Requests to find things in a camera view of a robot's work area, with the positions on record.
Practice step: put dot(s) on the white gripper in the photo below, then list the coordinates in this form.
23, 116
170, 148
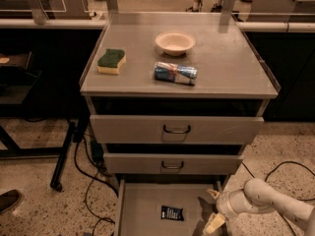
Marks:
222, 205

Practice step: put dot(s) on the dark blue rxbar wrapper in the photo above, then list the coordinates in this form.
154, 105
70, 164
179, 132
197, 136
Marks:
171, 213

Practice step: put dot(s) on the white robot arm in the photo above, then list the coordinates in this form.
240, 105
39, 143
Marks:
258, 197

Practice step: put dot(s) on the bottom grey open drawer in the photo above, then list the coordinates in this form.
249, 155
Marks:
139, 209

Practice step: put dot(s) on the middle grey drawer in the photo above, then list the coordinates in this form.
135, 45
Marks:
187, 164

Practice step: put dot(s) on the grey metal drawer cabinet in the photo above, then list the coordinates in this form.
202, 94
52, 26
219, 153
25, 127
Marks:
232, 81

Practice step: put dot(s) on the top grey drawer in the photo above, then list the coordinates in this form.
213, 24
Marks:
189, 130

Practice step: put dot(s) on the blue silver energy drink can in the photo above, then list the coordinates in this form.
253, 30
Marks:
175, 73

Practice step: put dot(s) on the cream paper bowl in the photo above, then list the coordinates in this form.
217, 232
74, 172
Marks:
175, 42

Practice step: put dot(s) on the green yellow sponge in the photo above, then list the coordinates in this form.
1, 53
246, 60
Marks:
111, 61

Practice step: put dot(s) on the dark shoe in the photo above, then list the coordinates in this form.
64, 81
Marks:
9, 199

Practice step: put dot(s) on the black table frame left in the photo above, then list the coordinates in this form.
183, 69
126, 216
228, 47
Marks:
17, 81

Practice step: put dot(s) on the white horizontal rail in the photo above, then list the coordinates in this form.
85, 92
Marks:
90, 25

